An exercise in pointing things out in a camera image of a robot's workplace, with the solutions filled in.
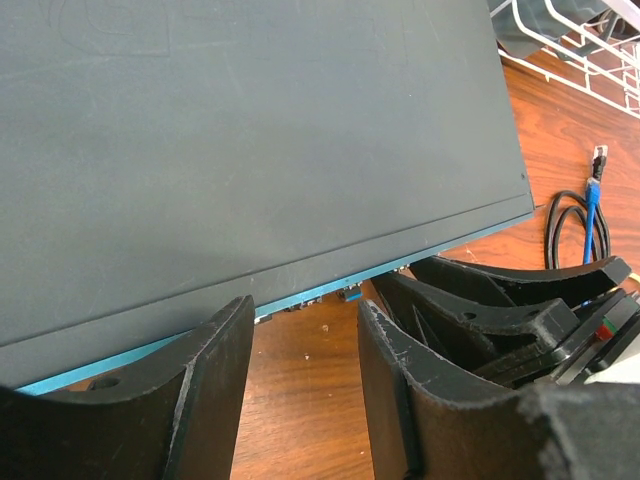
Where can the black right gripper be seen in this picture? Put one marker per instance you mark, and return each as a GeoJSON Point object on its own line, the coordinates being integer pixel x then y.
{"type": "Point", "coordinates": [470, 316]}

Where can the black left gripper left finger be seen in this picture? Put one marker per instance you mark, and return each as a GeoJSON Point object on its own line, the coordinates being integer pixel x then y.
{"type": "Point", "coordinates": [173, 414]}

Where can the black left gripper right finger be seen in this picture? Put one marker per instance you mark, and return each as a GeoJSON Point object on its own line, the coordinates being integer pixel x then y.
{"type": "Point", "coordinates": [430, 419]}

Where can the small blue port plug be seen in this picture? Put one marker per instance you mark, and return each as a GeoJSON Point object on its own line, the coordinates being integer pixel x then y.
{"type": "Point", "coordinates": [350, 293]}

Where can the black network switch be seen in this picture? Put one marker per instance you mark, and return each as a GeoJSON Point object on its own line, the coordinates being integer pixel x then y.
{"type": "Point", "coordinates": [160, 158]}

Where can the white wire dish rack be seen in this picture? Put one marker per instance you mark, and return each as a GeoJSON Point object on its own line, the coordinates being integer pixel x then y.
{"type": "Point", "coordinates": [589, 46]}

